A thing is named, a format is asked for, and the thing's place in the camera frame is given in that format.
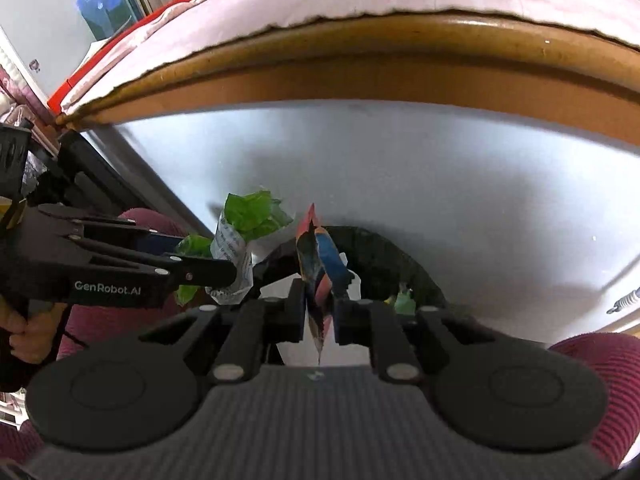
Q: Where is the black trash bin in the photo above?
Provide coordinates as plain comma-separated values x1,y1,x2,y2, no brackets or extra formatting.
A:
249,224,449,366

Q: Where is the red pink cloth pouch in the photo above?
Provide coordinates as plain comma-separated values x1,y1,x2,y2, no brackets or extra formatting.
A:
48,0,206,115

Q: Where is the macaron snack wrapper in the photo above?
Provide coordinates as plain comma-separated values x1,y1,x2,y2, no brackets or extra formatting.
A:
295,204,332,360

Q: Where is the green white wrapper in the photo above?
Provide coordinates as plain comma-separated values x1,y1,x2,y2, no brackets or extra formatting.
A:
177,190,293,306

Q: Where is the left hand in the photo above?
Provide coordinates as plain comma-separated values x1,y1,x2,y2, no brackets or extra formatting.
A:
1,299,67,364

